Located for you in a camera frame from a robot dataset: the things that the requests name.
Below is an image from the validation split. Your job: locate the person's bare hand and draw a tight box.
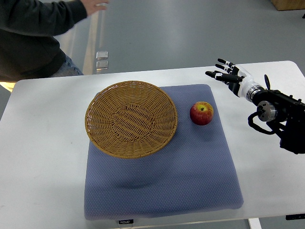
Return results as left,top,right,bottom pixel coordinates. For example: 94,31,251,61
81,0,110,16

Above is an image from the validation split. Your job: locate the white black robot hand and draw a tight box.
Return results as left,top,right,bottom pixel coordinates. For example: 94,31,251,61
205,59,262,102

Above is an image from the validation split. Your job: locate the red yellow apple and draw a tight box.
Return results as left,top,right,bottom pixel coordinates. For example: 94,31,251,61
189,101,214,125

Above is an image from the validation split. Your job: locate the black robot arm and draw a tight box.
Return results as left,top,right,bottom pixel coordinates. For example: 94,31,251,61
247,75,305,154

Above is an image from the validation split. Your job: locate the brown wicker basket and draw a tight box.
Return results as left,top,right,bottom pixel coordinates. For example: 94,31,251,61
85,81,178,159

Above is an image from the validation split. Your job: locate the upper metal floor plate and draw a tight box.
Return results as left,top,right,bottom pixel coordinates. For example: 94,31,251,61
96,51,108,60

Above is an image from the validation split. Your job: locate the metal floor plate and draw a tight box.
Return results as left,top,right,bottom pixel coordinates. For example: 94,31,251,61
96,51,108,60
96,60,109,71

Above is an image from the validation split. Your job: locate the lower metal floor plate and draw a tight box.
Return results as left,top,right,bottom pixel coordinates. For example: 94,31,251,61
96,60,109,71

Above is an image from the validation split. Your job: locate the person in dark sweater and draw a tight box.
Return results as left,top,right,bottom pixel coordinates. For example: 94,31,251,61
0,0,87,83

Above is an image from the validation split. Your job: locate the wooden box corner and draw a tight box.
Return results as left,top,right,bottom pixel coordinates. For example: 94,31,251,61
271,0,305,11

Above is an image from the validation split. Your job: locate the blue grey cushion mat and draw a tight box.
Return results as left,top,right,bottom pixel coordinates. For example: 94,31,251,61
84,84,244,220

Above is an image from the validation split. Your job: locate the white table leg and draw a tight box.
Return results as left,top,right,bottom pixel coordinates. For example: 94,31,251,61
248,218,262,229

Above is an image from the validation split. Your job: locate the black table label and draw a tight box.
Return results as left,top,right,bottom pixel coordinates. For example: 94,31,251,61
119,219,134,225

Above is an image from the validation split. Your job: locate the black table edge bracket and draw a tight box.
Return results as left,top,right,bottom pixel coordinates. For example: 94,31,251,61
285,213,305,220

